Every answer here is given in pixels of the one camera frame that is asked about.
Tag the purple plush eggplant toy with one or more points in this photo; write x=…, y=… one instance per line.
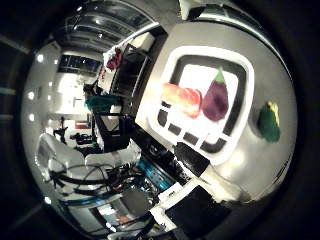
x=216, y=100

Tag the person in teal shirt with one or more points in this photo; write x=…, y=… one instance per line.
x=100, y=101

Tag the black metal shelf rack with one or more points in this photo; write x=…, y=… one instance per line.
x=131, y=73

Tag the green and yellow plush toy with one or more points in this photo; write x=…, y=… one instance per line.
x=268, y=125

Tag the white plastic cover sheet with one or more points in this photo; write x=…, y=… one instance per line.
x=63, y=153

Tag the blue metal machine frame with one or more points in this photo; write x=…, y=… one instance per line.
x=155, y=173

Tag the red plush meat toy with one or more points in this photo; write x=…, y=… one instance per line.
x=183, y=98

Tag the white rectangular tray container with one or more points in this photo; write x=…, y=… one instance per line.
x=240, y=100

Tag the red hanging object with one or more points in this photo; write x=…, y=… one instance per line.
x=114, y=59

